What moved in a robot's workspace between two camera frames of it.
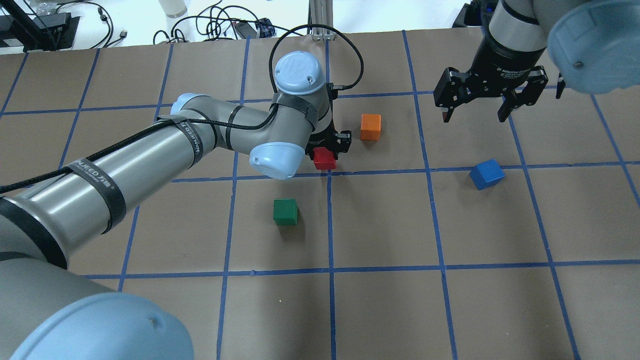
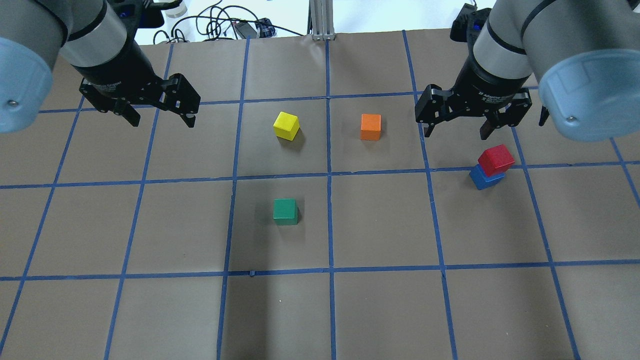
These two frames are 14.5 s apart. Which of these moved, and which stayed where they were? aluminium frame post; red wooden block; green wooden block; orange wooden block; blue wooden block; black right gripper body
Moved: red wooden block; black right gripper body
Stayed: blue wooden block; orange wooden block; aluminium frame post; green wooden block
